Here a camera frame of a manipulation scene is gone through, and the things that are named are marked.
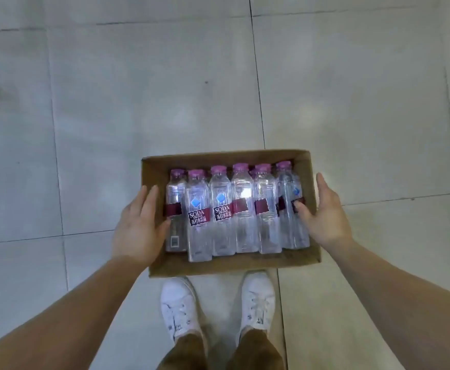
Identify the olive brown trousers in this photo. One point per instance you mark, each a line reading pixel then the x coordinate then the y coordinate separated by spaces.
pixel 182 354

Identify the person's right hand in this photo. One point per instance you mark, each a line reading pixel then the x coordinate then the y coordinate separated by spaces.
pixel 331 223

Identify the white canvas shoe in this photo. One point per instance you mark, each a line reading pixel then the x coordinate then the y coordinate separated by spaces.
pixel 178 304
pixel 257 300

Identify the group of soda bottles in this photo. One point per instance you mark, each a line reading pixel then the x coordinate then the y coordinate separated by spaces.
pixel 221 227

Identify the person's right forearm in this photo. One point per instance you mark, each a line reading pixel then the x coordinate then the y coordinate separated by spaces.
pixel 402 304

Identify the person's left hand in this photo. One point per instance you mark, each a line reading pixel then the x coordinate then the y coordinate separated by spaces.
pixel 136 235

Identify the person's left forearm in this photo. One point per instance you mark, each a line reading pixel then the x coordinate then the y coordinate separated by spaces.
pixel 55 315

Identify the brown cardboard box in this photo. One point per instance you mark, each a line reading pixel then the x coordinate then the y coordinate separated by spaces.
pixel 229 263

